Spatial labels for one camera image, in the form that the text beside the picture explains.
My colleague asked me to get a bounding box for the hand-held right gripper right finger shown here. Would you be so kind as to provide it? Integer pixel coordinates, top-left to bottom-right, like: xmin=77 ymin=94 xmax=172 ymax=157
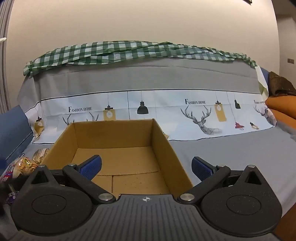
xmin=178 ymin=156 xmax=271 ymax=205

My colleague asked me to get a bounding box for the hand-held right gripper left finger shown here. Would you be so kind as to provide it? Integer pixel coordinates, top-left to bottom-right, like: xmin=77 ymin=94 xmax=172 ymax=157
xmin=23 ymin=155 xmax=116 ymax=205

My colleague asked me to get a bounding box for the brown cardboard box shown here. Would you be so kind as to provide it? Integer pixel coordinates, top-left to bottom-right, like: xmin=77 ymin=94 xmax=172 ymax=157
xmin=40 ymin=119 xmax=194 ymax=196

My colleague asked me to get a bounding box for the golden snack packet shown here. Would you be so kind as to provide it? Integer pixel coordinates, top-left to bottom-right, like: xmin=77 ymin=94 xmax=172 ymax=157
xmin=10 ymin=156 xmax=38 ymax=179

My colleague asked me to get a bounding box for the speckled bread packet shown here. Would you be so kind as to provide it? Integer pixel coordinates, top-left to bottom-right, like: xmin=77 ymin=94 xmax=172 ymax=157
xmin=32 ymin=148 xmax=50 ymax=164

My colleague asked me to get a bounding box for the red white snack packet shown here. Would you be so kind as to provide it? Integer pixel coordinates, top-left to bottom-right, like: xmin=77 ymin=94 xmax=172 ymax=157
xmin=0 ymin=167 xmax=15 ymax=183

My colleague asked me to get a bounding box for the purple snack packet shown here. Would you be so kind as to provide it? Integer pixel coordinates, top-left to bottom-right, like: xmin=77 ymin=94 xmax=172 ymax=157
xmin=6 ymin=189 xmax=19 ymax=204

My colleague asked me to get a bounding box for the blue cushion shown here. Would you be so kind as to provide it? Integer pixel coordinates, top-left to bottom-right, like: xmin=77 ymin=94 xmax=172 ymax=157
xmin=0 ymin=104 xmax=34 ymax=163

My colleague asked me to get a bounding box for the orange cushion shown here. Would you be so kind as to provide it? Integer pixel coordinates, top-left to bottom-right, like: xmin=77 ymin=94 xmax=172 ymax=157
xmin=265 ymin=95 xmax=296 ymax=135

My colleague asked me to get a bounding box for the grey printed bedsheet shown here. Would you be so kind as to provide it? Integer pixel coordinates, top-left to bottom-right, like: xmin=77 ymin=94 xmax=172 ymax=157
xmin=17 ymin=54 xmax=296 ymax=216

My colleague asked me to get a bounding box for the blue pillow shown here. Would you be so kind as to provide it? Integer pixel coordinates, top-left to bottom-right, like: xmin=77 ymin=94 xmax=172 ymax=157
xmin=255 ymin=66 xmax=270 ymax=87

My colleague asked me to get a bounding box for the brown cloth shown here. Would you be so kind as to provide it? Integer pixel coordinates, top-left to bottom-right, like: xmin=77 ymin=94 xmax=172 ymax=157
xmin=268 ymin=71 xmax=296 ymax=97

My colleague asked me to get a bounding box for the green checkered cloth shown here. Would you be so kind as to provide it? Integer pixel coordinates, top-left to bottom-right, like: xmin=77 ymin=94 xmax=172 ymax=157
xmin=23 ymin=41 xmax=258 ymax=77

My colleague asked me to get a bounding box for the grey curtain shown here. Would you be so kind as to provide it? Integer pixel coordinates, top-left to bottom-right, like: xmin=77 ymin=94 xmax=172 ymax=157
xmin=0 ymin=0 xmax=11 ymax=114

